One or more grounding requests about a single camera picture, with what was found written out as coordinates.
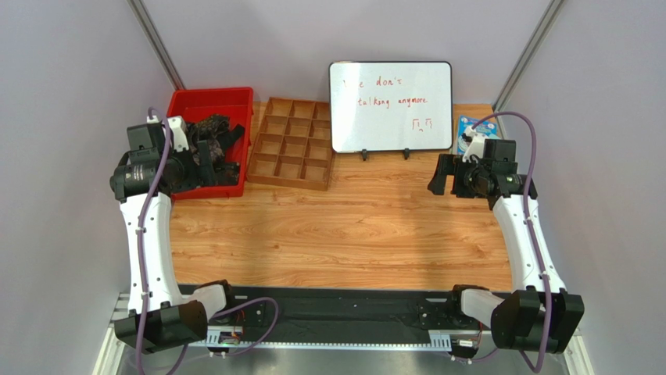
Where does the blue packaged item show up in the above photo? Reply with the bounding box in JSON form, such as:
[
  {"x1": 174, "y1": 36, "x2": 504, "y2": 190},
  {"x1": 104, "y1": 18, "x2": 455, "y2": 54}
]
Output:
[{"x1": 456, "y1": 115, "x2": 502, "y2": 155}]

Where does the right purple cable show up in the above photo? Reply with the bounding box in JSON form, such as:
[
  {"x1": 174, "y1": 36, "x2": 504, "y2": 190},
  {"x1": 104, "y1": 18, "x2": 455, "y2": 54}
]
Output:
[{"x1": 449, "y1": 111, "x2": 553, "y2": 374}]

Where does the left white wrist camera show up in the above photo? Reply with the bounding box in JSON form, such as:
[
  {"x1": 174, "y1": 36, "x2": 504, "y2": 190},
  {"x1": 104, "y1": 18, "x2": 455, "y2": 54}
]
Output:
[{"x1": 166, "y1": 116, "x2": 189, "y2": 152}]

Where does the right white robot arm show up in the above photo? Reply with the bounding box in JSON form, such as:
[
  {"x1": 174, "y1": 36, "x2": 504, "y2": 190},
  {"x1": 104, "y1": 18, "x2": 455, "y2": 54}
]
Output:
[{"x1": 428, "y1": 139, "x2": 585, "y2": 354}]

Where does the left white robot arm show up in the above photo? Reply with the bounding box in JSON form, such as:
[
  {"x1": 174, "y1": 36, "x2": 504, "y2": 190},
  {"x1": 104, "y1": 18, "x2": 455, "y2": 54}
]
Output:
[{"x1": 109, "y1": 121, "x2": 230, "y2": 354}]

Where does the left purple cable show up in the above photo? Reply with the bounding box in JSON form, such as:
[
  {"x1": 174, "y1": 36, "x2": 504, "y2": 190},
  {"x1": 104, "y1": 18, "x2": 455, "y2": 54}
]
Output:
[{"x1": 134, "y1": 107, "x2": 280, "y2": 375}]

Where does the whiteboard with red writing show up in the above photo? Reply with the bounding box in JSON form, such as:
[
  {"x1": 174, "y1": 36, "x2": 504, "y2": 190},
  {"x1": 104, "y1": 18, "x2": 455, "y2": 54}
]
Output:
[{"x1": 328, "y1": 61, "x2": 453, "y2": 153}]

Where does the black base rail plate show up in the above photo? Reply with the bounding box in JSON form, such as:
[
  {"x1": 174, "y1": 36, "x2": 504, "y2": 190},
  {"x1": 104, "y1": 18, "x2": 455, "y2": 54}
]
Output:
[{"x1": 211, "y1": 286, "x2": 480, "y2": 345}]

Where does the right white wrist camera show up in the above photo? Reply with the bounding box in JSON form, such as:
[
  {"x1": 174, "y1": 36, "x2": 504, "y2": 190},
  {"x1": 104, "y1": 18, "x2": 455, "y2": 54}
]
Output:
[{"x1": 462, "y1": 127, "x2": 489, "y2": 163}]

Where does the brown compartment tray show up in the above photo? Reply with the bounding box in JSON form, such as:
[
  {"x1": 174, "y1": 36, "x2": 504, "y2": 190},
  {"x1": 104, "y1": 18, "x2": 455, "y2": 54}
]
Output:
[{"x1": 247, "y1": 97, "x2": 334, "y2": 191}]

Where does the pile of patterned ties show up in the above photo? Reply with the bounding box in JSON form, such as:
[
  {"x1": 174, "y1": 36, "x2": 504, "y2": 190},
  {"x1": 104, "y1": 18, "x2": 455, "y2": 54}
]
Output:
[{"x1": 187, "y1": 113, "x2": 240, "y2": 187}]

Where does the red plastic bin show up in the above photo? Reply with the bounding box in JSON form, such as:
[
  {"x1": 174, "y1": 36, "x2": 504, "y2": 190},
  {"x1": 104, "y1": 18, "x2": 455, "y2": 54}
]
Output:
[{"x1": 166, "y1": 87, "x2": 254, "y2": 202}]

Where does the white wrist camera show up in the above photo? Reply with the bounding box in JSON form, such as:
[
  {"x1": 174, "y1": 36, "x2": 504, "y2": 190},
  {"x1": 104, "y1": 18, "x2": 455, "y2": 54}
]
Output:
[
  {"x1": 166, "y1": 116, "x2": 189, "y2": 152},
  {"x1": 462, "y1": 127, "x2": 489, "y2": 163}
]

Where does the purple cable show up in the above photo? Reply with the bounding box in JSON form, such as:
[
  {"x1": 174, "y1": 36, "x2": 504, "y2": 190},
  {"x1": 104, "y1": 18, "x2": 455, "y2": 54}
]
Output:
[
  {"x1": 449, "y1": 111, "x2": 553, "y2": 374},
  {"x1": 134, "y1": 107, "x2": 280, "y2": 375}
]

